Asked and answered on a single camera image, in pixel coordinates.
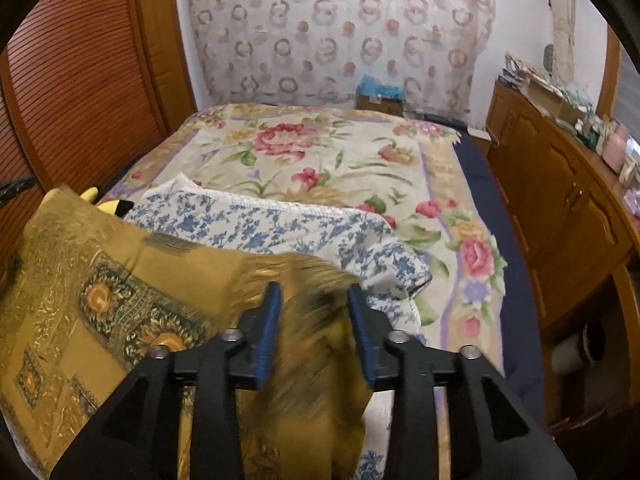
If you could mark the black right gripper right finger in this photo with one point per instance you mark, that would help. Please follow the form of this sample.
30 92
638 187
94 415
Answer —
449 408

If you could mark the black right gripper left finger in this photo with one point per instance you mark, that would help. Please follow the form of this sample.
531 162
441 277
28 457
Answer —
135 432

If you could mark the golden brown patterned garment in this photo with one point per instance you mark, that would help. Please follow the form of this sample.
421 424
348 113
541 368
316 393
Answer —
85 295

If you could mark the navy blue mattress edge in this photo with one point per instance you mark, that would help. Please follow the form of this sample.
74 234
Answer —
521 347

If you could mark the blue floral white cloth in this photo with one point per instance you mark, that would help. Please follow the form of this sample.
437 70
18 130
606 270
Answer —
300 239

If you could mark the yellow plush toy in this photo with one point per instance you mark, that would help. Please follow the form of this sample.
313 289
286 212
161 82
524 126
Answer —
118 208

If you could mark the long wooden sideboard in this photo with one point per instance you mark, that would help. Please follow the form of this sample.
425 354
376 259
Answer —
571 225

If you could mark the pink floral bedspread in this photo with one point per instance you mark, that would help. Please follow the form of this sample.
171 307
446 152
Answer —
404 171

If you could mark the pink jar on sideboard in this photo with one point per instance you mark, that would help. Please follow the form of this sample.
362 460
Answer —
614 152

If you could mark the blue item on box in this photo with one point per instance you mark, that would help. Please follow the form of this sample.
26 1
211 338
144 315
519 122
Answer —
371 95

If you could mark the pink circle patterned curtain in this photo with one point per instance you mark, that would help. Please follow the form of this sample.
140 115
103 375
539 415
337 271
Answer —
316 52

